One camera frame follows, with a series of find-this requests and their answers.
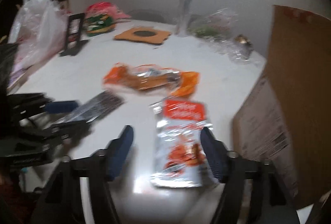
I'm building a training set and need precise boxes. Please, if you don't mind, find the brown cardboard box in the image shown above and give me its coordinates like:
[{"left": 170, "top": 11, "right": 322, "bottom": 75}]
[{"left": 232, "top": 6, "right": 330, "bottom": 209}]

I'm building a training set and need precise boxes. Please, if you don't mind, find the gold round ornament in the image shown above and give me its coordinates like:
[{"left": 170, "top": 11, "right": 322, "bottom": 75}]
[{"left": 235, "top": 34, "right": 252, "bottom": 47}]

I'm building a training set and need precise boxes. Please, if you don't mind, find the dark cracker snack pack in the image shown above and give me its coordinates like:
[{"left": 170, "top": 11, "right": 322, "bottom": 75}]
[{"left": 54, "top": 91, "right": 124, "bottom": 124}]

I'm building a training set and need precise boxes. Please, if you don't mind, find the silver red snack bag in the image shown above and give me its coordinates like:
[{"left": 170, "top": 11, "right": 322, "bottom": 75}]
[{"left": 150, "top": 98, "right": 216, "bottom": 188}]

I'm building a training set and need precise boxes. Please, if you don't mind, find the white plastic bag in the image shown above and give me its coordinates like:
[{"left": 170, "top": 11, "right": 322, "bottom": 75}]
[{"left": 8, "top": 0, "right": 68, "bottom": 69}]

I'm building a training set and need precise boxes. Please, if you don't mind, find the orange clear snack bag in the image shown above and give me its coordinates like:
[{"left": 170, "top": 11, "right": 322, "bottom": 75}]
[{"left": 103, "top": 63, "right": 200, "bottom": 97}]

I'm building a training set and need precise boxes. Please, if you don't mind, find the tall clear glass vase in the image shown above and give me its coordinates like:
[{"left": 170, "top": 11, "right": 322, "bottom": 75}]
[{"left": 176, "top": 0, "right": 192, "bottom": 37}]

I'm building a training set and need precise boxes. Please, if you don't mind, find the crumpled clear plastic wrap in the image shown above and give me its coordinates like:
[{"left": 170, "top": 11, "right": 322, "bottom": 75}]
[{"left": 203, "top": 36, "right": 261, "bottom": 66}]

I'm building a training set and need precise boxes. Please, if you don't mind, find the clear bag with greens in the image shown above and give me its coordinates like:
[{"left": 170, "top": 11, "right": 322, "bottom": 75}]
[{"left": 187, "top": 8, "right": 238, "bottom": 41}]

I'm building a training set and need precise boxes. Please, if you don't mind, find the green red snack bag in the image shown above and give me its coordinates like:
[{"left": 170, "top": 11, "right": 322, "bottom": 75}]
[{"left": 84, "top": 2, "right": 131, "bottom": 37}]

